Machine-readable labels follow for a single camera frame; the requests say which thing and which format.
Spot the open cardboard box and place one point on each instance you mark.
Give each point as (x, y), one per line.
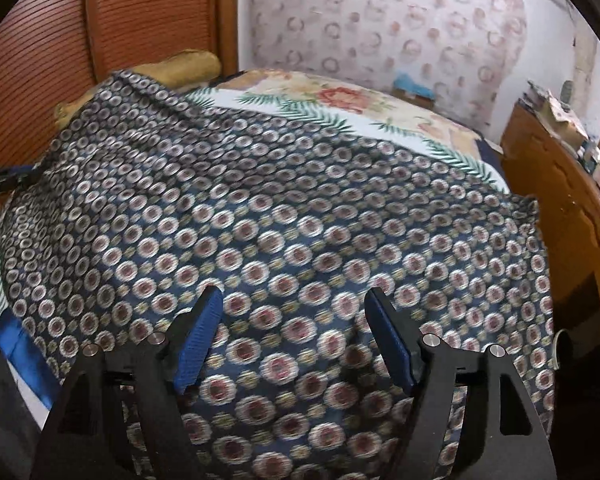
(565, 120)

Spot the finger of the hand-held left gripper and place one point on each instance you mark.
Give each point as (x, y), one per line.
(10, 180)

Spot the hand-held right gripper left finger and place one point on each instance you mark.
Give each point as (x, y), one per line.
(200, 345)

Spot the small grey fan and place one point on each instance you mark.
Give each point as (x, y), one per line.
(567, 91)

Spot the sheer pink circle-print curtain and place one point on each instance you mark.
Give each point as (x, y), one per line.
(380, 20)

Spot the white trash bin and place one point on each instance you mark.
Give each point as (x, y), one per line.
(562, 350)

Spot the navy circle-print pajama top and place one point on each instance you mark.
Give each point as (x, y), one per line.
(280, 240)

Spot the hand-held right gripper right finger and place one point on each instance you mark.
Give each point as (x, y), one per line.
(392, 345)

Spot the floral leaf-print bed sheet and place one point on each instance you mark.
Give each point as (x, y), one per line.
(330, 100)

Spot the olive brown pillow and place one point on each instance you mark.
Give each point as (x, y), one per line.
(190, 65)

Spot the tied beige floral curtain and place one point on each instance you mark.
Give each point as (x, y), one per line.
(581, 55)

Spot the brown louvered wooden wardrobe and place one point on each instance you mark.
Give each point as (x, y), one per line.
(55, 35)

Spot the small brown cardboard box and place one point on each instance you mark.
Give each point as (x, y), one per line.
(420, 99)

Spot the wooden side cabinet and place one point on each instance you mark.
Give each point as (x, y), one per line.
(560, 210)

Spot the light blue cloth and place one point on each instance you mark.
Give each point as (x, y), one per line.
(414, 84)

